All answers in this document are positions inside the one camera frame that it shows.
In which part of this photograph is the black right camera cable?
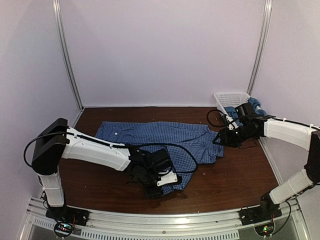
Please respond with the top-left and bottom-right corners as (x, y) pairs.
(206, 109), (230, 128)

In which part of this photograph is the aluminium front rail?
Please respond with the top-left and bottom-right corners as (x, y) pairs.
(18, 197), (310, 240)

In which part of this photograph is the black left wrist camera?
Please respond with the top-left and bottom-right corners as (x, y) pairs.
(147, 148), (172, 173)

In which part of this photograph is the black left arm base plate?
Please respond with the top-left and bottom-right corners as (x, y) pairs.
(45, 206), (90, 227)

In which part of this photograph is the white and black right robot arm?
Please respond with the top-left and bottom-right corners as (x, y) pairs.
(213, 115), (320, 221)

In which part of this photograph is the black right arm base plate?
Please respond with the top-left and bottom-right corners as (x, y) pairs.
(238, 205), (282, 226)

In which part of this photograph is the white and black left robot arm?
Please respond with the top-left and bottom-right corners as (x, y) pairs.
(26, 118), (175, 222)

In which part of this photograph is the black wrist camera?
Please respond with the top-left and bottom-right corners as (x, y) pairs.
(235, 102), (256, 118)
(147, 148), (172, 173)

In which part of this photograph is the white plastic laundry basket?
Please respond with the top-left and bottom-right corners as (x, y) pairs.
(213, 92), (251, 119)

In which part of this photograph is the left aluminium frame post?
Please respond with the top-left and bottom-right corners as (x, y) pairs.
(52, 0), (83, 111)

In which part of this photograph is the black left camera cable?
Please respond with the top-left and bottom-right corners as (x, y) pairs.
(139, 142), (200, 175)

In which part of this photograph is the black camera cable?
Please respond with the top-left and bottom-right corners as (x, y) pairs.
(206, 109), (230, 128)
(139, 142), (200, 175)

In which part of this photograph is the blue checked shirt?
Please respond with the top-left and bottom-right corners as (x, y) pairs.
(95, 121), (224, 195)

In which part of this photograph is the right aluminium frame post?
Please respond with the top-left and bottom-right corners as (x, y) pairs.
(246, 0), (273, 95)

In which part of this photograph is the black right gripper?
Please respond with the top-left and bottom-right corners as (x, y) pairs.
(213, 124), (256, 148)

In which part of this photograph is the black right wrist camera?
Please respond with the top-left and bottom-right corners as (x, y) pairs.
(235, 102), (256, 118)

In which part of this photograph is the aluminium frame post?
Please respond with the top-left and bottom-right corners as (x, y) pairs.
(246, 0), (273, 95)
(52, 0), (83, 111)

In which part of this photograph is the blue grey cloth in basket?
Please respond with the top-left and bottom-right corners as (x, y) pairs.
(224, 97), (267, 119)

